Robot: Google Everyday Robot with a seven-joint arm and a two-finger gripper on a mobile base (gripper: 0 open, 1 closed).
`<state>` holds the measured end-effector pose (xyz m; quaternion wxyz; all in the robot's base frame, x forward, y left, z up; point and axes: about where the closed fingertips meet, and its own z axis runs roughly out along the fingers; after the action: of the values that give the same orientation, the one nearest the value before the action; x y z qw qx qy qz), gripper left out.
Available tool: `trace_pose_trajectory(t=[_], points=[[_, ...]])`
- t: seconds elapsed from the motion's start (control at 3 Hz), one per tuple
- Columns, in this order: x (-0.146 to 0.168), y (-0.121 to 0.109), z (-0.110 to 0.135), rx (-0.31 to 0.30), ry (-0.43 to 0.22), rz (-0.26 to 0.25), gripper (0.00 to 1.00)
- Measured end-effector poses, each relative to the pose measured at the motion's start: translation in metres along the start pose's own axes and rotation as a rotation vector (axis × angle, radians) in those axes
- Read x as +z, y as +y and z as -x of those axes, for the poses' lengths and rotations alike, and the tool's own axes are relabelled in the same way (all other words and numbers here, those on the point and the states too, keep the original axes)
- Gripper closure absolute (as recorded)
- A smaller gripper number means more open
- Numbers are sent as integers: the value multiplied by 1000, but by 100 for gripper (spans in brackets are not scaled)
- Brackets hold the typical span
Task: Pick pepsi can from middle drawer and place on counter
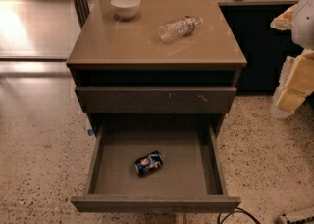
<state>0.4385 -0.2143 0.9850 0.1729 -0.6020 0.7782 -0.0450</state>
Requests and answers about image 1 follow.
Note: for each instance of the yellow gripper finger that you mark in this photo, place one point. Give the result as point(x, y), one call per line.
point(296, 83)
point(284, 20)

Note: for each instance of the blue pepsi can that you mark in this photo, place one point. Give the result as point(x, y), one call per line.
point(149, 163)

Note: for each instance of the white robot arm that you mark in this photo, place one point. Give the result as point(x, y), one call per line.
point(302, 28)

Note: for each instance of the brown drawer cabinet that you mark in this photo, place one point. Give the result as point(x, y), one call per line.
point(110, 52)

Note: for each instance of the open middle drawer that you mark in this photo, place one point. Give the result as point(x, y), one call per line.
point(158, 171)

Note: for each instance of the closed top drawer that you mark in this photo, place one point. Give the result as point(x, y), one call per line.
point(192, 100)

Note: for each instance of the clear plastic water bottle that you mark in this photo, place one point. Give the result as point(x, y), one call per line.
point(178, 28)

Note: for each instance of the white power strip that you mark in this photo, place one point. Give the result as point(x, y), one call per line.
point(303, 216)

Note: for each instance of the white ceramic bowl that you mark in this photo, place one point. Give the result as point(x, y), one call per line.
point(125, 9)

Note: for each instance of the blue tape piece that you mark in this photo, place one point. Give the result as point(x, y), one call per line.
point(90, 132)

